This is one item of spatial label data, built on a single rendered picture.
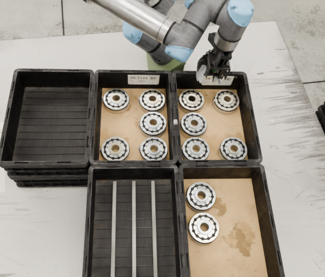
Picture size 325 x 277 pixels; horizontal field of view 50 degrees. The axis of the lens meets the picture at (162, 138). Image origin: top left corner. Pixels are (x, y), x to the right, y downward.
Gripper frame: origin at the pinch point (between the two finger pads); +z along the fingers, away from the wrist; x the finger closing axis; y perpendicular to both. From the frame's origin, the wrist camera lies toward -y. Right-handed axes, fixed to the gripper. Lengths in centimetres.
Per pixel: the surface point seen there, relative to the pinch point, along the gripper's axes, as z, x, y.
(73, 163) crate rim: 12, -45, 31
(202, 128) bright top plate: 14.2, 1.3, 13.2
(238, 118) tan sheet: 15.5, 17.5, 7.0
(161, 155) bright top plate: 16.1, -14.7, 24.7
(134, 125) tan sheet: 19.9, -24.3, 10.1
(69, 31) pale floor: 107, -63, -119
